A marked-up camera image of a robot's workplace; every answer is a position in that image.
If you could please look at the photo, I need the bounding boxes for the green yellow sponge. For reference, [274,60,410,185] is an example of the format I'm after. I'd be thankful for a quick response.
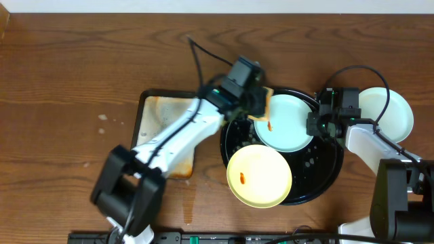
[247,87,274,121]

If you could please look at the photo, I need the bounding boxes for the mint green plate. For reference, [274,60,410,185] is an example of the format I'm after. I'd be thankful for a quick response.
[254,94,313,153]
[359,87,414,143]

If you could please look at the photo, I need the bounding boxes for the pale yellow plate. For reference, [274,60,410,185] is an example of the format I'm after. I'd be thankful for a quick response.
[226,144,292,209]

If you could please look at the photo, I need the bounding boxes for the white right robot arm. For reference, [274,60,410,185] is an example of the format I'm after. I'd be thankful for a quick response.
[307,112,433,243]

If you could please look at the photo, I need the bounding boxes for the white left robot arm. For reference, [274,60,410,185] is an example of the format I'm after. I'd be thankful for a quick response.
[90,76,273,243]

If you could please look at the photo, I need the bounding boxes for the round black tray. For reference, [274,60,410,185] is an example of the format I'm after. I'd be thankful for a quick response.
[220,88,343,205]

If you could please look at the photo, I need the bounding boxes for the rectangular black soap tray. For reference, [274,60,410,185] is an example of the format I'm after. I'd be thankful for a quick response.
[130,88,199,180]

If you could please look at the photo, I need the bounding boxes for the black rail at table edge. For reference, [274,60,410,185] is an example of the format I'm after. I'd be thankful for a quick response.
[66,231,374,244]

